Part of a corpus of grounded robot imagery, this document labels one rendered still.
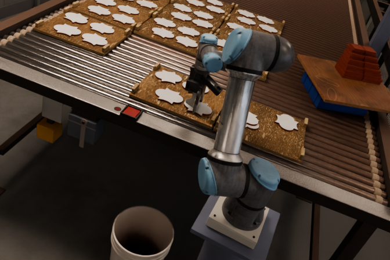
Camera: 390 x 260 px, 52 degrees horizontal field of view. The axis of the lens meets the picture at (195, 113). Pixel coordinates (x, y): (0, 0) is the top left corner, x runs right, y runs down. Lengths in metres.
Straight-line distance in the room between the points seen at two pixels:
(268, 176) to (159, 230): 1.00
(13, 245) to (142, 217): 0.69
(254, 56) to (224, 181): 0.40
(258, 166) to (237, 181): 0.09
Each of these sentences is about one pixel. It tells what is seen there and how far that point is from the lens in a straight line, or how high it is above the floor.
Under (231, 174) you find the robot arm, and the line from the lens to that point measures 1.27.
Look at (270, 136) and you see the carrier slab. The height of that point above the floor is 0.94.
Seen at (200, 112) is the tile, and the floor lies 0.95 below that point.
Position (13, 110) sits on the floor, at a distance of 3.26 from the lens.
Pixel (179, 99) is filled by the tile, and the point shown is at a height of 0.95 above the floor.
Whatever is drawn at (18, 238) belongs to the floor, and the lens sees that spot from 2.44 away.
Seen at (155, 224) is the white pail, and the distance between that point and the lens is 2.19.
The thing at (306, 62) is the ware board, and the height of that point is 1.04.
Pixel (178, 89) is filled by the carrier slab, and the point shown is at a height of 0.94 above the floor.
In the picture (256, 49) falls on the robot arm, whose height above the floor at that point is 1.49.
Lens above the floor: 1.95
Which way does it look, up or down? 34 degrees down
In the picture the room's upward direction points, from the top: 17 degrees clockwise
